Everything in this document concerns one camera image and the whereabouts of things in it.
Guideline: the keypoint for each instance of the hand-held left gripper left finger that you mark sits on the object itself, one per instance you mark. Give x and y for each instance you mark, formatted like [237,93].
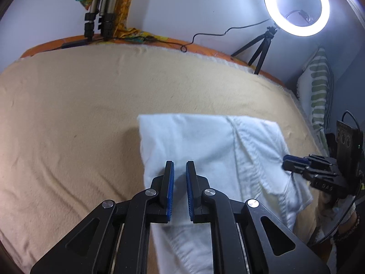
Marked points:
[170,182]

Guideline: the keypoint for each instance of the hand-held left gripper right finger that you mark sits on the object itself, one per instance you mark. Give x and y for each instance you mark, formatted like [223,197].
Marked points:
[189,182]

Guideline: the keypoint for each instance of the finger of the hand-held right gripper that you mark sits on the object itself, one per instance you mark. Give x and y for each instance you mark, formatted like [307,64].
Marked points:
[293,167]
[296,158]

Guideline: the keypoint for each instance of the white shirt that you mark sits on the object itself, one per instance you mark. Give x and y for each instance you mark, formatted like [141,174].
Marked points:
[199,137]

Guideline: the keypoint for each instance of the green striped white blanket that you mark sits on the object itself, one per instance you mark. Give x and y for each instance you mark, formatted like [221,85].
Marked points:
[316,85]

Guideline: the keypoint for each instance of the beige blanket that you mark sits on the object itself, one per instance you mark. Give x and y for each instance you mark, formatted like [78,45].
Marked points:
[71,120]

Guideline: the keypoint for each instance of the black mini tripod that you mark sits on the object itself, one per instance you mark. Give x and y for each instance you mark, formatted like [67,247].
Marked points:
[271,32]

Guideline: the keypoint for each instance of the folded silver tripod stand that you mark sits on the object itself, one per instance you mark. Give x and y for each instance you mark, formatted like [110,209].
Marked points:
[91,25]

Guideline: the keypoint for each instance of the orange patterned hanging cloth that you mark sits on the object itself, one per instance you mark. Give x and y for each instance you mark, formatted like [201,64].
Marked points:
[125,5]

